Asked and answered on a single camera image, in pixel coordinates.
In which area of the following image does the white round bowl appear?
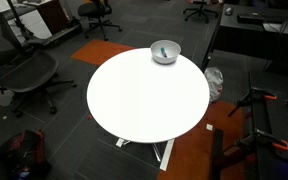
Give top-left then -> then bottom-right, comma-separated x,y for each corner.
150,39 -> 182,65

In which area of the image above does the white table base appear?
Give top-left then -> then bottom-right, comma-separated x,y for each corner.
115,137 -> 176,172

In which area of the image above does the black padded office chair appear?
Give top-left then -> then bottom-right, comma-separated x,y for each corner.
77,0 -> 123,42

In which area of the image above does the black stand leg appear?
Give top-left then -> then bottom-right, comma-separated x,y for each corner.
210,128 -> 225,180

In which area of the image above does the black chair wheel base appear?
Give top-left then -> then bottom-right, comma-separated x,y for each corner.
182,0 -> 219,24

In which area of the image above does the black kick scooter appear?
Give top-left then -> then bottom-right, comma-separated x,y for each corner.
7,0 -> 83,48

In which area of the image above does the black office desk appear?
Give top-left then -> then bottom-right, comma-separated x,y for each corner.
200,3 -> 288,73

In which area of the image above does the black clamp orange tip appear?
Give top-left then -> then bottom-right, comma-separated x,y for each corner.
227,87 -> 278,118
233,129 -> 288,155

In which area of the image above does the dark brown cabinet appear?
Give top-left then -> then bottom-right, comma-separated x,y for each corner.
37,0 -> 69,35

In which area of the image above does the black mesh office chair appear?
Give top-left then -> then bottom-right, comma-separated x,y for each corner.
0,4 -> 78,118

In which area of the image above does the black computer keyboard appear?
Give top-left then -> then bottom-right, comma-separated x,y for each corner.
236,12 -> 265,25

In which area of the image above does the white desk cabinet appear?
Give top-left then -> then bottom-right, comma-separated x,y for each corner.
3,0 -> 53,40

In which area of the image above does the red black backpack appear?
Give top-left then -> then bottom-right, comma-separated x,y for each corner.
0,129 -> 52,180

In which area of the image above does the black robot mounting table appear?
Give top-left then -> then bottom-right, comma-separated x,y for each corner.
248,70 -> 288,180

